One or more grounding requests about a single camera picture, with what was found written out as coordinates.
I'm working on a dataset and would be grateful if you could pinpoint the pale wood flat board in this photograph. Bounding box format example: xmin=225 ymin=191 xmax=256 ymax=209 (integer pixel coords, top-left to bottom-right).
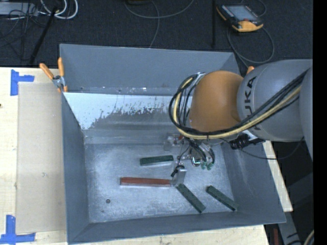
xmin=15 ymin=81 xmax=67 ymax=236

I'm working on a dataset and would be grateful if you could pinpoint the black cylinder on white bracket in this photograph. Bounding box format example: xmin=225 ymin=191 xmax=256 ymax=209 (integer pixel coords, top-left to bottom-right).
xmin=229 ymin=132 xmax=266 ymax=151

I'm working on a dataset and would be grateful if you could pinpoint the dark green flat block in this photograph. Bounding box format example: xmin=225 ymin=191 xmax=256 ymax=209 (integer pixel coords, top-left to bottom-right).
xmin=175 ymin=183 xmax=206 ymax=214
xmin=139 ymin=155 xmax=175 ymax=167
xmin=206 ymin=185 xmax=239 ymax=212

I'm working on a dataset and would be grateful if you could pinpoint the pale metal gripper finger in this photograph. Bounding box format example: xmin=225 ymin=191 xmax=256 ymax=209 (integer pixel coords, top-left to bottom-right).
xmin=163 ymin=133 xmax=184 ymax=152
xmin=170 ymin=163 xmax=188 ymax=188

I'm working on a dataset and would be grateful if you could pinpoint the red-brown flat block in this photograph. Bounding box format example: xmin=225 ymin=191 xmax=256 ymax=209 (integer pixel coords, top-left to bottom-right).
xmin=120 ymin=177 xmax=173 ymax=188

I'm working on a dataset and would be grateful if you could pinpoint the grey metal bin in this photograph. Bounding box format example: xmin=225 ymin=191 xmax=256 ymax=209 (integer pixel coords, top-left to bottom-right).
xmin=59 ymin=43 xmax=287 ymax=245

